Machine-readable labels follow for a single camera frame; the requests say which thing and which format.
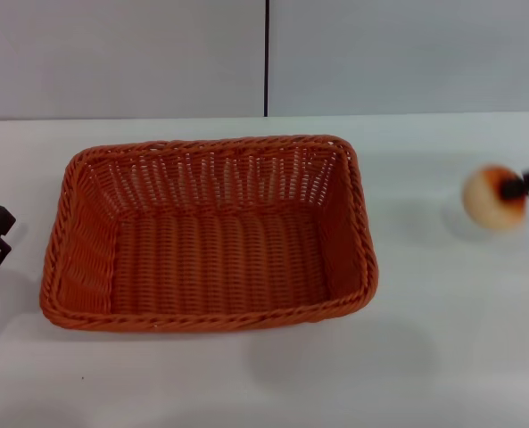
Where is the round bread bun with seeds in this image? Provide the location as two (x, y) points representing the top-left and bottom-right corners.
(463, 164), (528, 232)

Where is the orange woven wicker basket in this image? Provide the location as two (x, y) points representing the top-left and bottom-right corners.
(39, 135), (380, 334)

